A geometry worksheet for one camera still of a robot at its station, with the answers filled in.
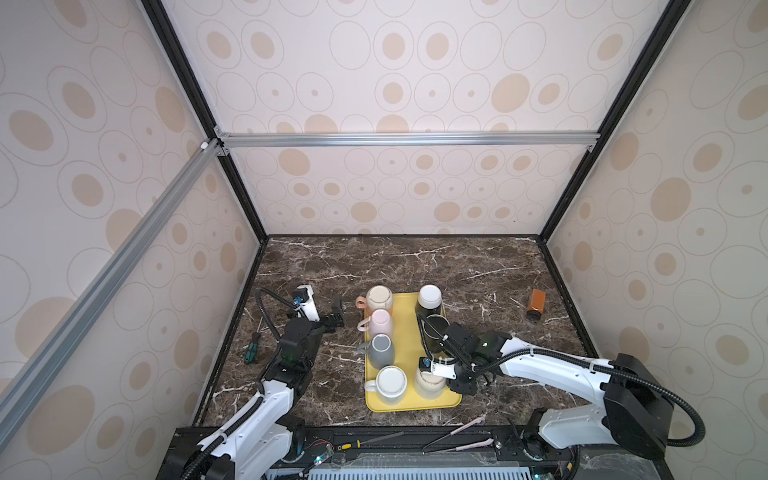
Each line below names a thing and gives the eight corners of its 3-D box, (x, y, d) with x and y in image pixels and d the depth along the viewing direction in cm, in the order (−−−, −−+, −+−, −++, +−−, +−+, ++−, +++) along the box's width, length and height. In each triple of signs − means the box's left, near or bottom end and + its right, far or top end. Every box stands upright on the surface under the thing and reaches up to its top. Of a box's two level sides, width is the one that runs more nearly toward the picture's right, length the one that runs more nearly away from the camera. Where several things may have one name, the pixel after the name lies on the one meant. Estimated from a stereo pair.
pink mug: (360, 341, 93) (357, 327, 86) (361, 324, 97) (359, 309, 90) (392, 341, 93) (392, 327, 86) (392, 324, 97) (392, 309, 90)
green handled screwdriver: (246, 363, 89) (243, 360, 87) (259, 320, 98) (257, 316, 96) (253, 363, 89) (250, 360, 87) (266, 320, 98) (264, 316, 96)
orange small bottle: (525, 318, 99) (529, 311, 96) (531, 295, 105) (535, 288, 102) (537, 323, 98) (542, 316, 95) (543, 299, 104) (547, 293, 101)
